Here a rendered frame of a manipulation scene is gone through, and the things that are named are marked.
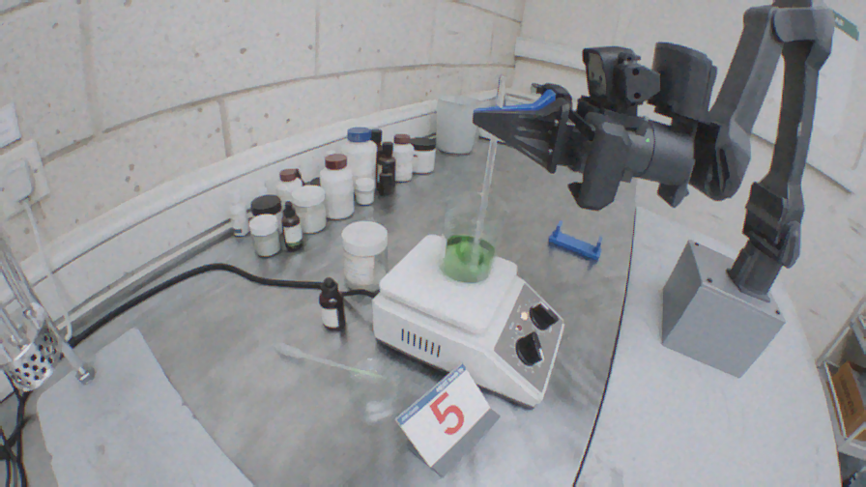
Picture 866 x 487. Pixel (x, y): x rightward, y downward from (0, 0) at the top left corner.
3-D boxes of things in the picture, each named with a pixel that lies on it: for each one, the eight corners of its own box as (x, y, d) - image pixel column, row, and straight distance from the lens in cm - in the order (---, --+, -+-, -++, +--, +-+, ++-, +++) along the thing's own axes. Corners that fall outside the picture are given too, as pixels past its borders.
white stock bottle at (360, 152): (373, 197, 71) (374, 135, 66) (338, 195, 72) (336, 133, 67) (378, 183, 77) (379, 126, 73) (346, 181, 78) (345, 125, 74)
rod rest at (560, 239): (600, 252, 67) (606, 237, 66) (597, 261, 64) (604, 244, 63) (552, 234, 68) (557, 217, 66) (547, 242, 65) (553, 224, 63)
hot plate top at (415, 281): (518, 270, 41) (520, 264, 41) (483, 338, 33) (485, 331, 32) (428, 238, 44) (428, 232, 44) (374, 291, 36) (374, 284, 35)
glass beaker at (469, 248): (476, 300, 35) (491, 229, 30) (424, 274, 37) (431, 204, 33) (505, 268, 40) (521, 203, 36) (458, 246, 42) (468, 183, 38)
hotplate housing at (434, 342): (559, 333, 47) (580, 288, 42) (534, 415, 39) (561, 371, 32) (410, 276, 50) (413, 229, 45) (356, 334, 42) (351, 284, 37)
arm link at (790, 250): (758, 240, 61) (774, 202, 60) (795, 272, 57) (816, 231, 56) (735, 234, 55) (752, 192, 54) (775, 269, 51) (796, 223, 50)
